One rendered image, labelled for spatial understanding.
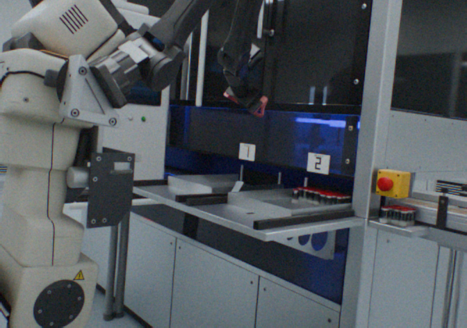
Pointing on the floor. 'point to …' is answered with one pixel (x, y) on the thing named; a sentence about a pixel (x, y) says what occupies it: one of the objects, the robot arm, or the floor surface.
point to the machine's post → (371, 149)
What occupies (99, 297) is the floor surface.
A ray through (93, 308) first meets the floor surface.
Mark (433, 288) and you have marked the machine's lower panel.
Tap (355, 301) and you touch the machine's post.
